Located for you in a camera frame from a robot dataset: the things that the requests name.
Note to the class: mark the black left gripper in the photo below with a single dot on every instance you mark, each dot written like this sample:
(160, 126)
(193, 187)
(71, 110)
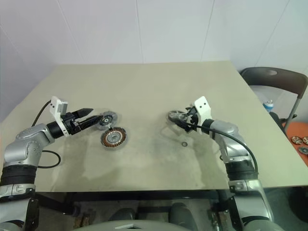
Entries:
(73, 125)

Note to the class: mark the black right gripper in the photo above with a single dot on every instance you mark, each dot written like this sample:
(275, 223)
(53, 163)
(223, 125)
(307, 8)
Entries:
(195, 120)

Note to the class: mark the black motor rotor wheel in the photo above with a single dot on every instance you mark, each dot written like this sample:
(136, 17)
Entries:
(172, 115)

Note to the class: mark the grey motor end cover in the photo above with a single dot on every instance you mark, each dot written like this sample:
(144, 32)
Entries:
(107, 119)

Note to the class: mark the grey copper wound motor stator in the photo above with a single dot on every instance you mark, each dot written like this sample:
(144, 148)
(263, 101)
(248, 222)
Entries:
(109, 142)

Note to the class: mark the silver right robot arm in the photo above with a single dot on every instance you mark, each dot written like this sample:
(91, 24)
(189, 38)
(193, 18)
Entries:
(228, 130)

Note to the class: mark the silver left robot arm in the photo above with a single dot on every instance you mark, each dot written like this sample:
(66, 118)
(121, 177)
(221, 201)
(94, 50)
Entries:
(26, 146)

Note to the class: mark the blue white bottle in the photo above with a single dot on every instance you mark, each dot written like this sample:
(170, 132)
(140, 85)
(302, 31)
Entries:
(268, 106)

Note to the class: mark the dark folding chair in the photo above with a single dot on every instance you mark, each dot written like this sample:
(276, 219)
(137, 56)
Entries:
(264, 77)

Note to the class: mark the orange stool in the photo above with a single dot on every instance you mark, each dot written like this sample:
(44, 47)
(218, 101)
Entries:
(296, 130)

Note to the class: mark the grey robot torso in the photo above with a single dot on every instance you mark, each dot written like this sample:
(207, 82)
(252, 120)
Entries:
(108, 226)

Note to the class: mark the spare copper wound stator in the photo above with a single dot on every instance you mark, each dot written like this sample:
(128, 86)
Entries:
(305, 140)
(296, 140)

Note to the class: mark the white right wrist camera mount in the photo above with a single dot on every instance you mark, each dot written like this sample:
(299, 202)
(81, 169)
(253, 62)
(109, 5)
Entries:
(202, 106)

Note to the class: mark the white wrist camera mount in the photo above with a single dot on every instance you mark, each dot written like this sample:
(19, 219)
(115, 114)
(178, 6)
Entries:
(202, 106)
(57, 106)

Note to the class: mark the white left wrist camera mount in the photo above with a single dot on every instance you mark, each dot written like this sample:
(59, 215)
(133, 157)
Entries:
(57, 106)

